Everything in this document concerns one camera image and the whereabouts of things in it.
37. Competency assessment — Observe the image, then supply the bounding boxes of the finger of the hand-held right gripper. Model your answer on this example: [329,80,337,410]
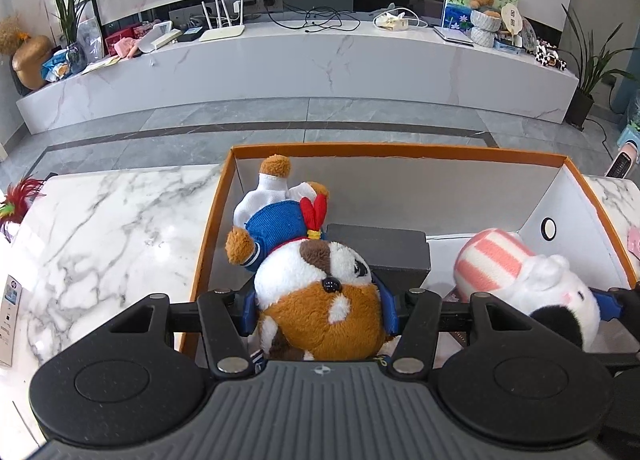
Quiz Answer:
[582,351,640,377]
[592,287,640,323]

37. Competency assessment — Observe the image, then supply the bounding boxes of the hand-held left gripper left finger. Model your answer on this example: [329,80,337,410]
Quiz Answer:
[106,288,260,376]

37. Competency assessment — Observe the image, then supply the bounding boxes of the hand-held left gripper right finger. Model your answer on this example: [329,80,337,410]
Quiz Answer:
[374,279,540,376]

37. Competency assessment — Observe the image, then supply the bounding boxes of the dark grey box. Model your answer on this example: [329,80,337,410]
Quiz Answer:
[325,224,432,291]

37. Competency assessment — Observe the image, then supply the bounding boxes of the brown white dog plush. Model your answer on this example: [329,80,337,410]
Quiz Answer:
[225,155,401,371]

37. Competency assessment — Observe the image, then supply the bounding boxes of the white pink striped plush toy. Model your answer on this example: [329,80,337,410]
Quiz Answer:
[452,227,602,353]

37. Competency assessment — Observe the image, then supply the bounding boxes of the large orange cardboard box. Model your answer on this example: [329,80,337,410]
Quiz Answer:
[177,144,640,356]

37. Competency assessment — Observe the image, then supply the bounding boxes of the light green stool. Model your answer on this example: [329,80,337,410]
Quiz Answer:
[617,125,640,165]

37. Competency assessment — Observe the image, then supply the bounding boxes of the tall plant in black pot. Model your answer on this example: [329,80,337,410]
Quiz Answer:
[560,4,636,131]

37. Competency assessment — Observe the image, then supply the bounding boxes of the small white product box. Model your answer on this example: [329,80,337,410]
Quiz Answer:
[0,274,23,368]

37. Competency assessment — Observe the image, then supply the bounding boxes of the white marble tv cabinet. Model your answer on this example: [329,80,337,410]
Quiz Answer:
[15,20,580,135]

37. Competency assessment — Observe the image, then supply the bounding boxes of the black white cow figurines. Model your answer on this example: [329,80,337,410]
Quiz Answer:
[535,40,568,70]

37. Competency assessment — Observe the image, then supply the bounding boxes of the red feather toy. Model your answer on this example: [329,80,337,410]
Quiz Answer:
[0,179,47,241]

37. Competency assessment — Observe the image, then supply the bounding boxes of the grey laptop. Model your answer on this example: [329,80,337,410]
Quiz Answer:
[432,26,475,47]

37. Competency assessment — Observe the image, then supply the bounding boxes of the white router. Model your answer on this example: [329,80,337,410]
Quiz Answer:
[199,0,247,42]

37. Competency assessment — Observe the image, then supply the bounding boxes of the white rectangular box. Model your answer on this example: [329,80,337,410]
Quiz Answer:
[137,24,183,53]

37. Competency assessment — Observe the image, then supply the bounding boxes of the white ribbed pot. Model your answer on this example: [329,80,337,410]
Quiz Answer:
[470,8,502,46]

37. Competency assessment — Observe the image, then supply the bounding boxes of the round paper fan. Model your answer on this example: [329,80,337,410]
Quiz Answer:
[500,2,523,35]

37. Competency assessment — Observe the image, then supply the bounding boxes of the blue snack bag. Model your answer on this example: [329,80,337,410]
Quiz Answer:
[42,48,76,78]

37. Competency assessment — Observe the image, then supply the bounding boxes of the teddy bear picture display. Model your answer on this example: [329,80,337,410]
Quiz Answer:
[442,0,518,30]

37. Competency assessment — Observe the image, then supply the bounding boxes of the clear plastic package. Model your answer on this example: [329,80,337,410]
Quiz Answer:
[77,17,103,63]

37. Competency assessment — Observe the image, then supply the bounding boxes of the gold vase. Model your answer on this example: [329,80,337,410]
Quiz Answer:
[11,34,53,90]

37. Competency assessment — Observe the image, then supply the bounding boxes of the green plant in clear vase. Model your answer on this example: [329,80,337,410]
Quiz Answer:
[52,0,108,48]

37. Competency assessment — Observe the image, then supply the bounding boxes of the dried flower bunch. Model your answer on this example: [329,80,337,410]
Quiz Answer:
[0,14,26,55]

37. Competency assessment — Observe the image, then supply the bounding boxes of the white device with cords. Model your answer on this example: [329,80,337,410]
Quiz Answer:
[372,4,428,32]

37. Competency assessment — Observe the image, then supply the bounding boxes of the black cables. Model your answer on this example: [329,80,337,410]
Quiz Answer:
[265,4,361,33]

